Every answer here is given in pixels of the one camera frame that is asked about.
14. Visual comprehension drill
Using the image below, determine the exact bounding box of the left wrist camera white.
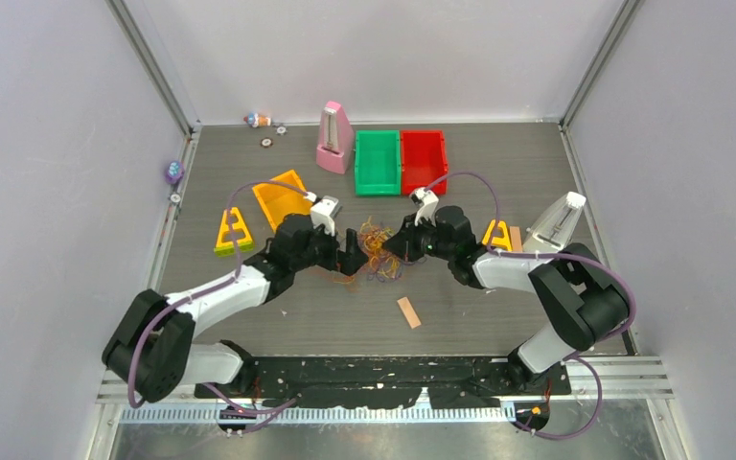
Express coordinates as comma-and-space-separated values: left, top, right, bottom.
310, 195, 341, 237

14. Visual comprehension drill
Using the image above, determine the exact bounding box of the purple paw toy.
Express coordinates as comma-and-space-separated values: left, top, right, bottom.
165, 160, 185, 186

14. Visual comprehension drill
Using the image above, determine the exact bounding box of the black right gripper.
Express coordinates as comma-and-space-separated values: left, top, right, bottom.
383, 213, 455, 263

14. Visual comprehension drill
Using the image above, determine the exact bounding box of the small clown figurine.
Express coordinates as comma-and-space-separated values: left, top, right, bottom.
242, 112, 273, 128

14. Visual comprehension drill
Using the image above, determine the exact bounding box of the green plastic bin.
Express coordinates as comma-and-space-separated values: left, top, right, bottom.
354, 130, 402, 196

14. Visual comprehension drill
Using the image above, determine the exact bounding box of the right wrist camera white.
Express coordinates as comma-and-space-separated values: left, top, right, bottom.
410, 187, 439, 226

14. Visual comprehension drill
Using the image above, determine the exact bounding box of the orange plastic bin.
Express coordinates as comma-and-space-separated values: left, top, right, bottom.
252, 170, 312, 232

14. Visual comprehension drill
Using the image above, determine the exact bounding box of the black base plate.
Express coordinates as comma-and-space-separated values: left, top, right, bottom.
217, 356, 571, 409

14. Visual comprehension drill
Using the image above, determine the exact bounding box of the orange cable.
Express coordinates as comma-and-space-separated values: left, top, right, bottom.
316, 216, 407, 287

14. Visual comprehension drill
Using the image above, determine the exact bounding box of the yellow triangle block right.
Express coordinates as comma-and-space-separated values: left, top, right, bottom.
482, 219, 513, 251

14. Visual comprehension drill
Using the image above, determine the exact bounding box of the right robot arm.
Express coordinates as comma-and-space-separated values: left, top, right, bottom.
383, 206, 632, 394

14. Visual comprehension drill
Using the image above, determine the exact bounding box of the pink metronome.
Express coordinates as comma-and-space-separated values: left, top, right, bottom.
315, 101, 355, 174

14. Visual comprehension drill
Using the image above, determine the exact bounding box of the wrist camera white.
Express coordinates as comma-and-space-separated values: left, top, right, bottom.
410, 187, 439, 226
310, 195, 341, 237

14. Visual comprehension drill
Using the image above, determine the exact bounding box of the red plastic bin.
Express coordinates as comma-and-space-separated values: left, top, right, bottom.
401, 130, 449, 196

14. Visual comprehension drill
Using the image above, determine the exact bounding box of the yellow green triangle block left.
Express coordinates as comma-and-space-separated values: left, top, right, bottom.
213, 207, 255, 257

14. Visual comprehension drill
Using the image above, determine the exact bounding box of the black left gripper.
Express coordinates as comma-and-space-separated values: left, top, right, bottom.
291, 218, 367, 276

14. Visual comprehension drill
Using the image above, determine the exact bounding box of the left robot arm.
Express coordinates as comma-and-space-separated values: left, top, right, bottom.
102, 214, 368, 407

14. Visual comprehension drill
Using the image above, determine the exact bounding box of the small tan wooden block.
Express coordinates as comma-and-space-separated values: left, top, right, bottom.
509, 226, 523, 252

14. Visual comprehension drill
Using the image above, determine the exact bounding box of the white metronome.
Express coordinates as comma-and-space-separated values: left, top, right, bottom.
522, 192, 587, 253

